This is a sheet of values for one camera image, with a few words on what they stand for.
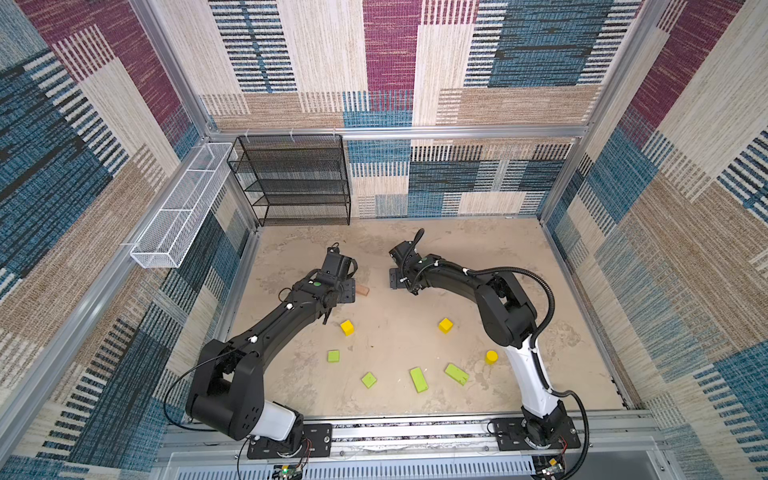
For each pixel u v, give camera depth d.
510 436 0.73
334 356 0.86
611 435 0.74
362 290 0.99
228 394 0.42
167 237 0.71
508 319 0.58
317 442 0.73
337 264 0.68
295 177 1.08
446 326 0.91
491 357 0.83
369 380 0.82
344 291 0.81
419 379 0.82
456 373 0.83
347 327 0.91
